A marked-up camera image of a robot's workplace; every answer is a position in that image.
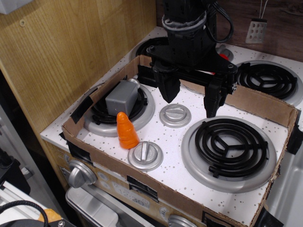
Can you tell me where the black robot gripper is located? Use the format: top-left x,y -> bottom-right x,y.
147,29 -> 238,118

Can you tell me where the grey pepper shaker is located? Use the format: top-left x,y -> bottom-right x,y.
105,78 -> 141,116

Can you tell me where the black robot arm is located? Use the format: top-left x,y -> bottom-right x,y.
147,0 -> 238,118

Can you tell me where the silver stove knob centre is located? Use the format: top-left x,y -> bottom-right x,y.
159,104 -> 191,128

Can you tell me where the silver stove knob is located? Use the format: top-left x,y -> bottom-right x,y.
127,141 -> 163,172
159,104 -> 191,128
216,45 -> 234,61

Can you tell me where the red toy strawberry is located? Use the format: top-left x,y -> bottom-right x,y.
219,53 -> 229,61

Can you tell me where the silver stove knob back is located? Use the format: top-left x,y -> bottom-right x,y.
216,45 -> 234,61

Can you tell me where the back left black burner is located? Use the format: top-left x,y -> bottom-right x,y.
129,37 -> 169,60

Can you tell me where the black burner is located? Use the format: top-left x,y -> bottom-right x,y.
84,81 -> 155,137
181,116 -> 277,193
237,60 -> 303,106
129,37 -> 169,60

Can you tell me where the front right black burner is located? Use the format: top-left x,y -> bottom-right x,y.
181,116 -> 277,193

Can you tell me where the silver stove knob front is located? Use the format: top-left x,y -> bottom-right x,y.
127,141 -> 163,172

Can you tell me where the orange toy carrot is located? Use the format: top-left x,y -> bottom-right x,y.
116,112 -> 139,149

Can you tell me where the back right black burner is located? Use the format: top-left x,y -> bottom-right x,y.
237,60 -> 303,106

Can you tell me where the hanging silver spatula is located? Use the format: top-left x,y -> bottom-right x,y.
245,0 -> 268,44

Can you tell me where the brown cardboard box tray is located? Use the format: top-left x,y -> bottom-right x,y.
62,55 -> 301,227

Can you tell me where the front left black burner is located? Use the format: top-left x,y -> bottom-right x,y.
84,81 -> 155,137

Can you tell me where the oven clock display label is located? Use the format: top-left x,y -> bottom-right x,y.
112,182 -> 150,210

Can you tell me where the silver oven dial right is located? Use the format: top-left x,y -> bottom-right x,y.
168,215 -> 197,227

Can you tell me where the silver oven dial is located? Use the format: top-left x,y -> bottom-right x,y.
168,215 -> 197,227
68,159 -> 97,188

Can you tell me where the silver oven dial left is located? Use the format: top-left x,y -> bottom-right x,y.
68,159 -> 97,188

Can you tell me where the small orange object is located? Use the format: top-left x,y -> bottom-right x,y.
44,209 -> 62,223

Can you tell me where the silver oven door handle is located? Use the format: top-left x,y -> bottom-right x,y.
65,185 -> 153,227

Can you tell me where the black braided cable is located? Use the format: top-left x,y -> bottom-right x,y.
0,200 -> 49,227

